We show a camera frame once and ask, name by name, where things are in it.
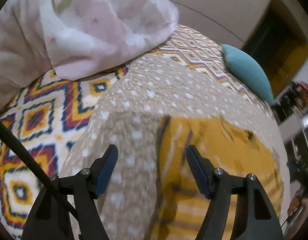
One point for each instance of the person's right hand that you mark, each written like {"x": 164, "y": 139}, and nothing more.
{"x": 297, "y": 201}

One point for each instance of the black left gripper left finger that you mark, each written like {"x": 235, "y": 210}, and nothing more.
{"x": 73, "y": 196}

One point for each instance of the brown wooden door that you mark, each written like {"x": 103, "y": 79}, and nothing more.
{"x": 279, "y": 45}

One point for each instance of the beige dotted quilted bedspread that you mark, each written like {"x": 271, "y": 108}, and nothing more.
{"x": 150, "y": 115}

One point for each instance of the pink floral comforter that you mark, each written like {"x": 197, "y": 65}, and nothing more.
{"x": 76, "y": 38}

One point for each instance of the colourful geometric patterned bedsheet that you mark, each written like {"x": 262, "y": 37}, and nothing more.
{"x": 50, "y": 115}

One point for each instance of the teal cushion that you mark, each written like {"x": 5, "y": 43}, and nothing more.
{"x": 247, "y": 70}

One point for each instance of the white shelf unit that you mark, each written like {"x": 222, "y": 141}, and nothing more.
{"x": 292, "y": 119}

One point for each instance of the pile of clothes on shelf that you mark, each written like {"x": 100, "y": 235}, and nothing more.
{"x": 300, "y": 88}

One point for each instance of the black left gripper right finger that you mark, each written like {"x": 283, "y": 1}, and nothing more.
{"x": 255, "y": 217}

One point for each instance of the beige padded wardrobe panels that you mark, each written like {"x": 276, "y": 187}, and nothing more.
{"x": 224, "y": 21}

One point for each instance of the yellow striped knit sweater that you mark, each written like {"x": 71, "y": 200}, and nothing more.
{"x": 237, "y": 151}

